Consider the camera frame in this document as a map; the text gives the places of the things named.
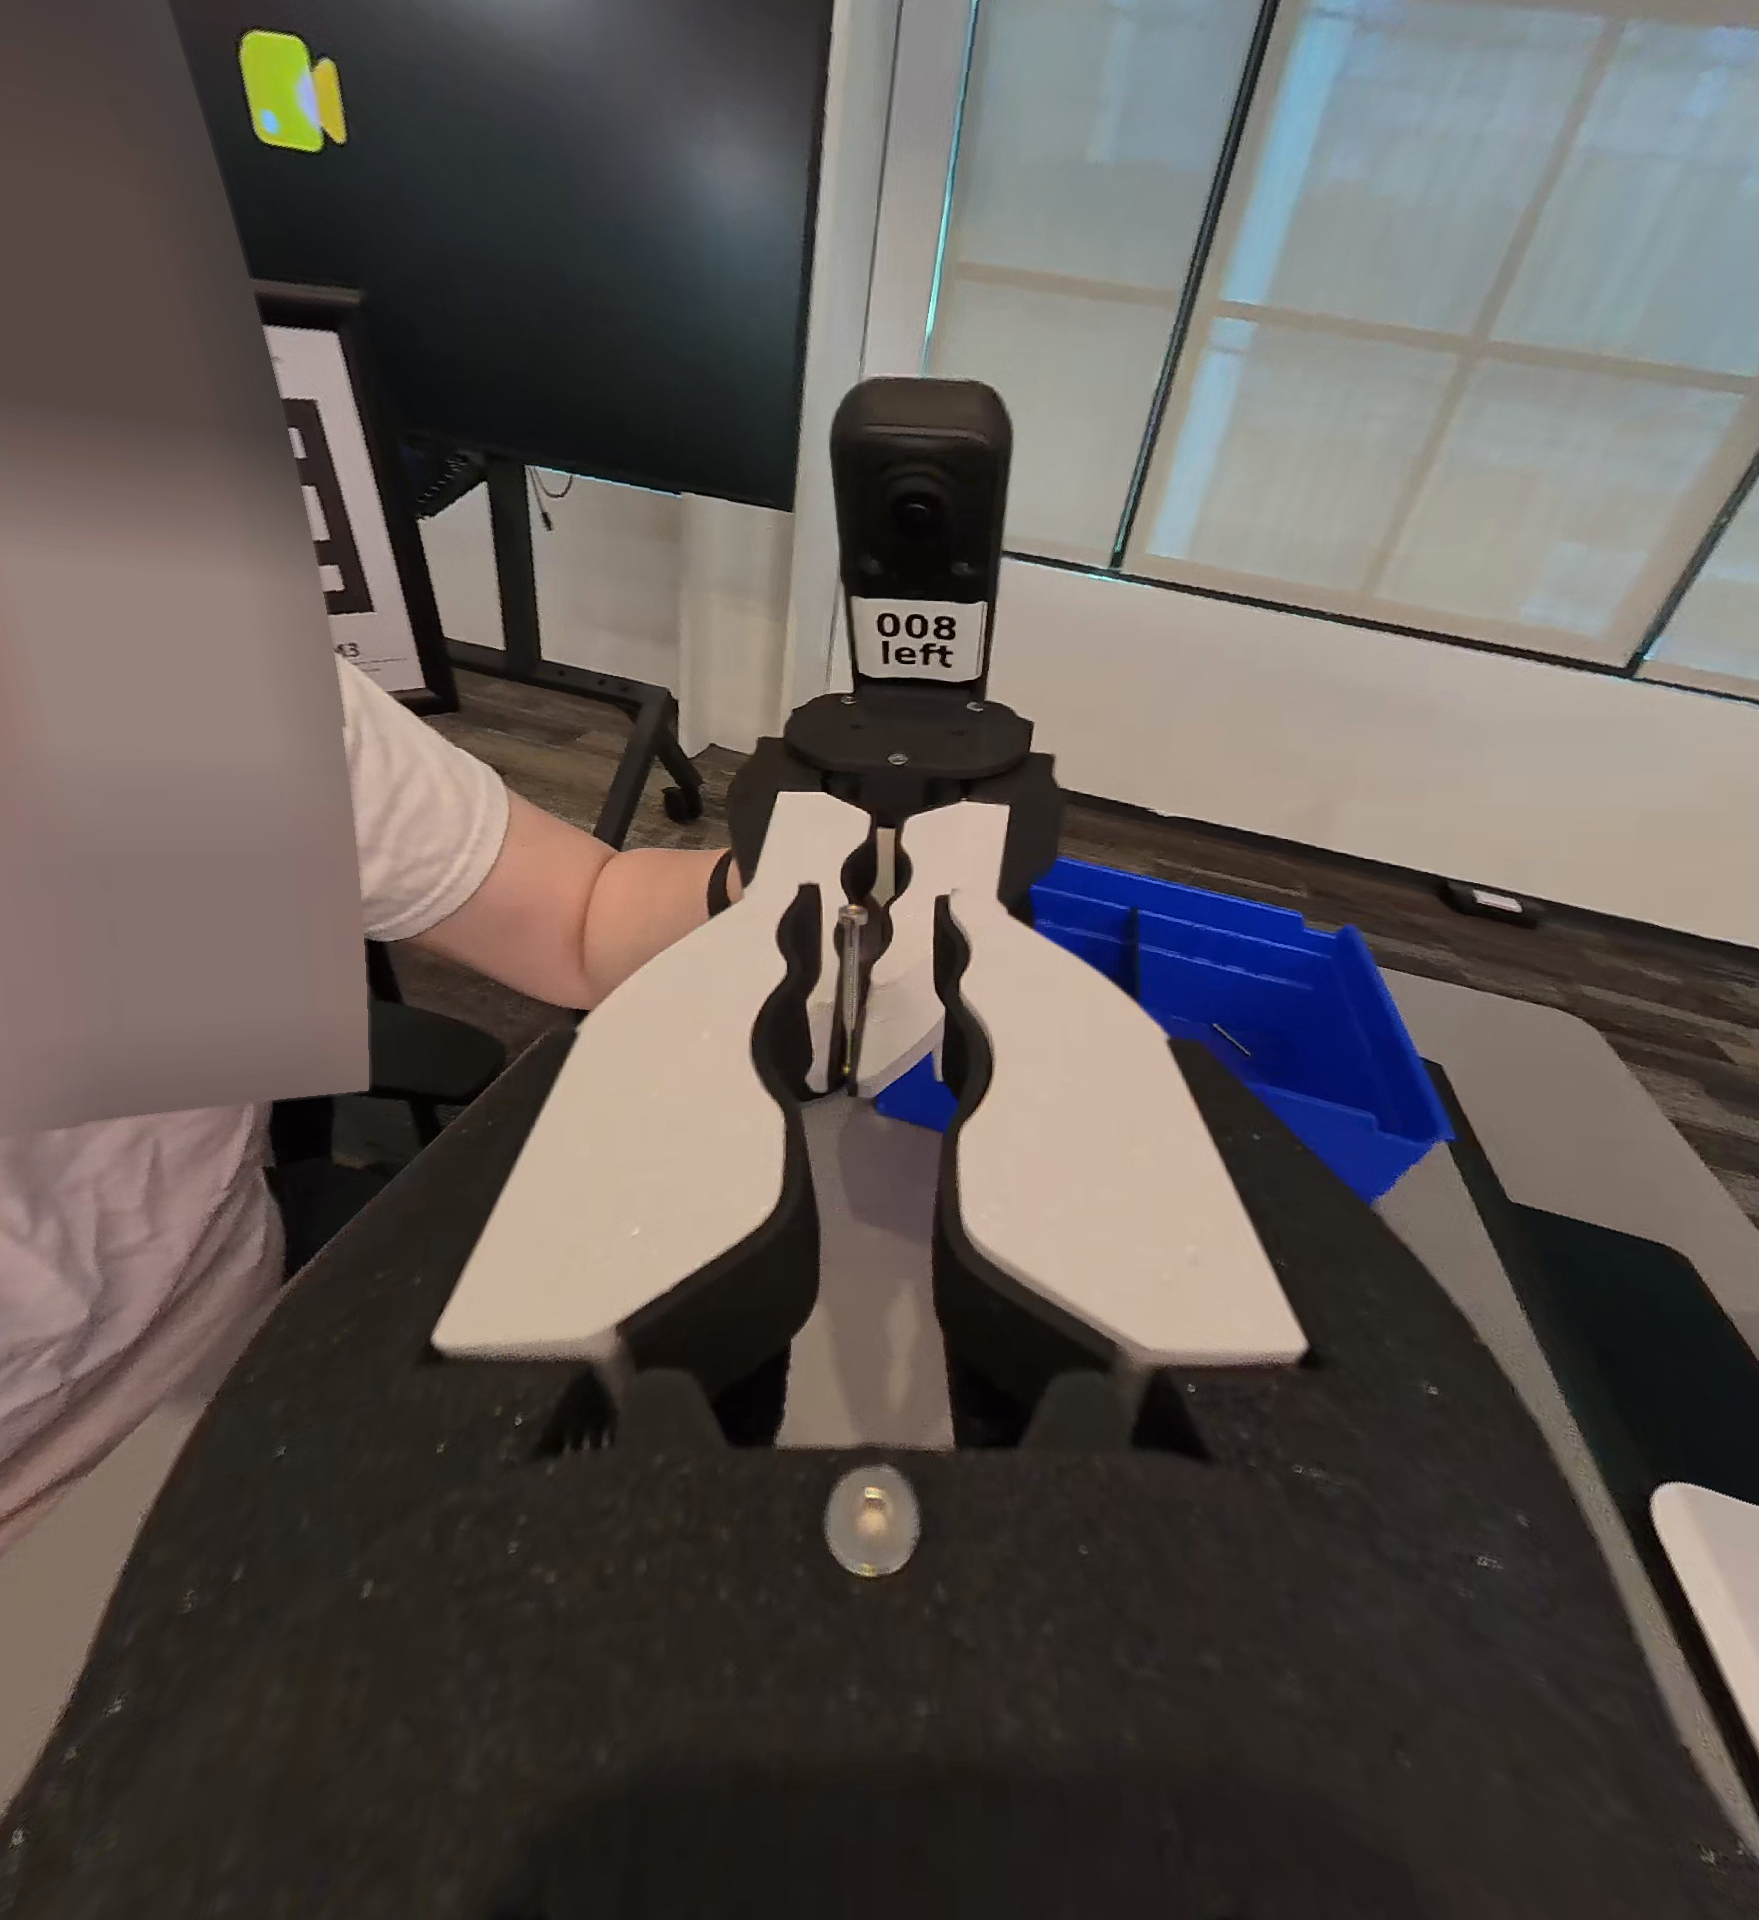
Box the blue plastic bin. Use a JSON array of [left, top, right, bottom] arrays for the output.
[[870, 854, 1457, 1205]]

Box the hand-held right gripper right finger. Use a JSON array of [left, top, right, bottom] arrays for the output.
[[930, 891, 1312, 1422]]

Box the person's left forearm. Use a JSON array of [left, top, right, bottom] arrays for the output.
[[366, 784, 740, 1011]]

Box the black office chair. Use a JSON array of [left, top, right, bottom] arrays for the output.
[[268, 937, 509, 1279]]

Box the person's white shirt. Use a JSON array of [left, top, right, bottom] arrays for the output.
[[0, 656, 515, 1628]]

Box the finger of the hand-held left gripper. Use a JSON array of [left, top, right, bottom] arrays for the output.
[[852, 801, 1017, 1097], [739, 790, 883, 1097]]

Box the black wall screen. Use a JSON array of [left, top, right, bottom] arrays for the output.
[[167, 0, 838, 515]]

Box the dark table cable cover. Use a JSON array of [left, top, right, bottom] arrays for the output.
[[1416, 1054, 1759, 1481]]

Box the framed marker sign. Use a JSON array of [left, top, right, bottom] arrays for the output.
[[255, 282, 464, 723]]

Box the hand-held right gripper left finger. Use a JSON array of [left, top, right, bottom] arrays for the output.
[[429, 882, 825, 1415]]

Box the large grid window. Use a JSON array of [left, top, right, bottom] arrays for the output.
[[921, 0, 1759, 709]]

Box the black screen stand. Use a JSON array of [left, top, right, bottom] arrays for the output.
[[404, 439, 711, 852]]

